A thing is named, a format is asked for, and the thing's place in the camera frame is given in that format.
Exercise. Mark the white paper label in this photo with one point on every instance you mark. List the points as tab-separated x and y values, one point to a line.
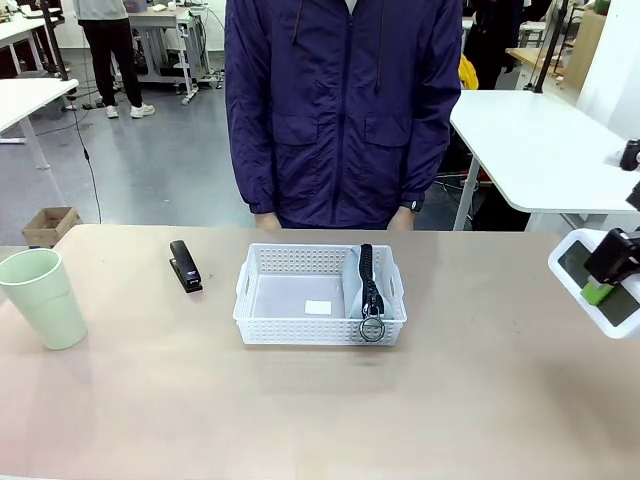
319	308

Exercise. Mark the white perforated plastic basket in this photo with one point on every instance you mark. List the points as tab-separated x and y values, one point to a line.
290	332

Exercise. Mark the large white table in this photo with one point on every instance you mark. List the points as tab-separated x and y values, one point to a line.
530	145

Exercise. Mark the dark metal post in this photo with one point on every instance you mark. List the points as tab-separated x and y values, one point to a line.
54	40

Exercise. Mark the person in purple jacket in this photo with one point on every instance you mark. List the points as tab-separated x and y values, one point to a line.
340	110

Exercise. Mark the yellow cloth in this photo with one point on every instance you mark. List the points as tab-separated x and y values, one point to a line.
469	75

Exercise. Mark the grey pencil case black zipper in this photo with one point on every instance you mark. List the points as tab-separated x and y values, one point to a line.
352	295

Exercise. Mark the person in grey top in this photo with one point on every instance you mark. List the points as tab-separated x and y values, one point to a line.
112	55

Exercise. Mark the light wooden cabinet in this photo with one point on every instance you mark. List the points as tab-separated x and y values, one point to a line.
585	45

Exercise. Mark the black stapler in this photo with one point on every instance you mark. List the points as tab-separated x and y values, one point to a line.
184	267

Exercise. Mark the pale green plastic cup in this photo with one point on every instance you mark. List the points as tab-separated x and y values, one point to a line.
47	310

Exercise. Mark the white table with thin legs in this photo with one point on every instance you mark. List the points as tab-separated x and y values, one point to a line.
25	97

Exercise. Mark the person in black clothes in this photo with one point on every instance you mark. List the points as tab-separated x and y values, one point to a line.
487	40

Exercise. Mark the person's left hand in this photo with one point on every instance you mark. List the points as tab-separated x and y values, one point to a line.
403	221

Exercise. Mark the small cardboard box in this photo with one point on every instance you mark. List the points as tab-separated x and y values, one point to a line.
50	226

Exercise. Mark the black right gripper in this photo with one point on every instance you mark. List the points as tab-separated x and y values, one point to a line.
615	257

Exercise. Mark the white device with dark screen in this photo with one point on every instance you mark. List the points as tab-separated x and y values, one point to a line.
562	270

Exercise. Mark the grey metal workbench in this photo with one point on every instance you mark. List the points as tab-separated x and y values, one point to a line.
160	20

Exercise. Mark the black stand pole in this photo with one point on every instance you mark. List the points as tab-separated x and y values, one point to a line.
549	50

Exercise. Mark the person's right hand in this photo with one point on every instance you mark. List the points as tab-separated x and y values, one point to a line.
266	222

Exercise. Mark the wooden top table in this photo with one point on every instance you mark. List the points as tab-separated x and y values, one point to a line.
525	56

